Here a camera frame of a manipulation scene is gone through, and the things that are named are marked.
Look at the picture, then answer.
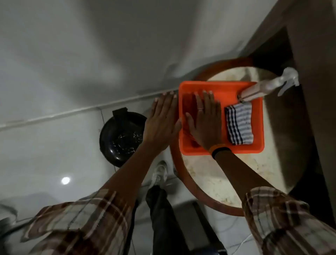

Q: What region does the person's left hand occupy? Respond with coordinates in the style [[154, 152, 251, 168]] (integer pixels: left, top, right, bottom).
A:
[[143, 92, 183, 154]]

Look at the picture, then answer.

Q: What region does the person's right hand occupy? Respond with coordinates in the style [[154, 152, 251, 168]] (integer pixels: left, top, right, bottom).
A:
[[185, 90, 224, 151]]

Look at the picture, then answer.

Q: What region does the person's right forearm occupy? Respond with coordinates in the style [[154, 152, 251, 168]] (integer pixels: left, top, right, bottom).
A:
[[214, 150, 275, 203]]

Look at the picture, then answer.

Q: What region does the person's left forearm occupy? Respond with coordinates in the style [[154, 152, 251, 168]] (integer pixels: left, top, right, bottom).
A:
[[101, 142, 164, 208]]

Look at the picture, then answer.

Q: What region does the orange plastic tray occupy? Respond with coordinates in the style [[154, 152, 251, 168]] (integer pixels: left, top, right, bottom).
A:
[[179, 81, 265, 156]]

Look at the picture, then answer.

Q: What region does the blue white striped cloth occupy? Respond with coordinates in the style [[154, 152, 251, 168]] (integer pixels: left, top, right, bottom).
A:
[[225, 102, 254, 146]]

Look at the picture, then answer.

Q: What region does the orange wristband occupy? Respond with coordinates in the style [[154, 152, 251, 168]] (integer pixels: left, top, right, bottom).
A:
[[208, 143, 228, 154]]

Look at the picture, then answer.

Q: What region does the black wristband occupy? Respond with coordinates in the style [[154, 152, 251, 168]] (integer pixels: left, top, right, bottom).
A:
[[211, 147, 232, 160]]

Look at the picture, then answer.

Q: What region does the black trash bin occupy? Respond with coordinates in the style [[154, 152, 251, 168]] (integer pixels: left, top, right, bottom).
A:
[[99, 107, 148, 168]]

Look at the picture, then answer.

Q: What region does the clear spray bottle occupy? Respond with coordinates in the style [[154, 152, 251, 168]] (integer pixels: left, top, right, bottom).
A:
[[237, 67, 300, 103]]

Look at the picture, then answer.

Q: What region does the white shoe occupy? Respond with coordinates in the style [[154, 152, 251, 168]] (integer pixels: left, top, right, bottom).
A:
[[149, 160, 169, 190]]

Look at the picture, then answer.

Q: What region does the round table with brown rim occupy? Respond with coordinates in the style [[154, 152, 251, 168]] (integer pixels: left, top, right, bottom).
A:
[[169, 57, 315, 217]]

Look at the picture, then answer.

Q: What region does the black trouser leg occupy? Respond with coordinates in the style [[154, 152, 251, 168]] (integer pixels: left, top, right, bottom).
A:
[[145, 185, 228, 255]]

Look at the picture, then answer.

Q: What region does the brown wooden cabinet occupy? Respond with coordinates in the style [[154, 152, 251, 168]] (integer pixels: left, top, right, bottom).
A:
[[240, 0, 336, 228]]

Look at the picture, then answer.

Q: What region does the plaid left shirt sleeve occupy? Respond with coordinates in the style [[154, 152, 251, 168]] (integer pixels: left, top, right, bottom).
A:
[[20, 188, 139, 255]]

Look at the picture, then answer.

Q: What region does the plaid shirt sleeve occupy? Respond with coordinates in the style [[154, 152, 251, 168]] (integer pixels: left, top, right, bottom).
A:
[[241, 186, 336, 255], [20, 188, 139, 255]]

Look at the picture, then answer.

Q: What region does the plaid right shirt sleeve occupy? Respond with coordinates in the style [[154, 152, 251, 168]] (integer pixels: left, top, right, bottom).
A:
[[241, 186, 336, 255]]

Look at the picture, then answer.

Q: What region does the white floor cable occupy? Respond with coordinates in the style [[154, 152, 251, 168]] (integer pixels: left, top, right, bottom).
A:
[[230, 233, 254, 255]]

